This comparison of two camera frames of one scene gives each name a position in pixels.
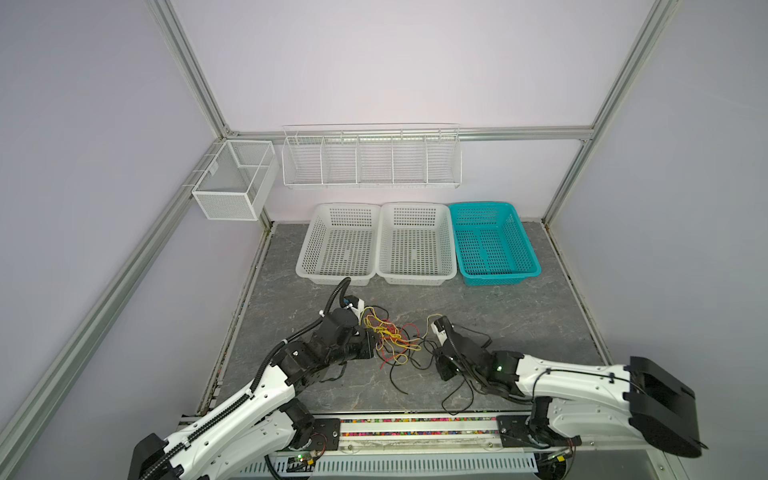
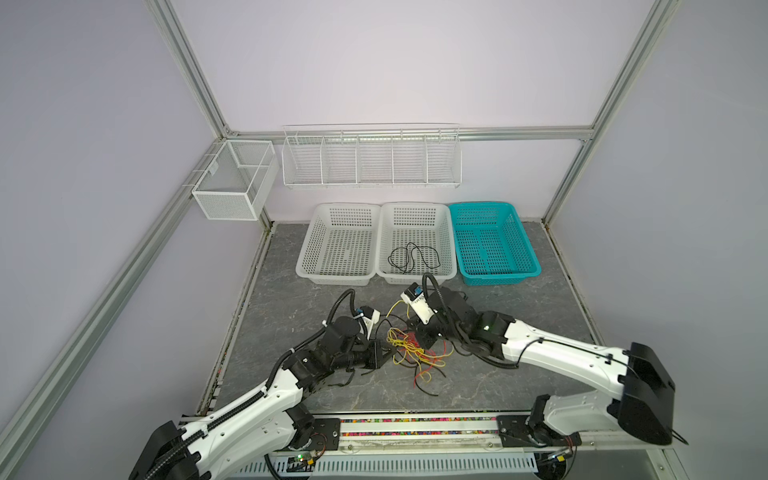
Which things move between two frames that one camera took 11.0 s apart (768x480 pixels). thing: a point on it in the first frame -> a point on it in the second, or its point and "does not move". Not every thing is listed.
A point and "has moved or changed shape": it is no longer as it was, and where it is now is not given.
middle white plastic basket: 415,245 does not move
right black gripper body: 445,367 -> 428,333
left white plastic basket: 340,241 does not move
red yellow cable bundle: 393,342 has moved or changed shape
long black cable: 458,400 -> 402,257
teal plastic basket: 492,244 does not move
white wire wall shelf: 372,156 does not move
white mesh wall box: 238,180 does not move
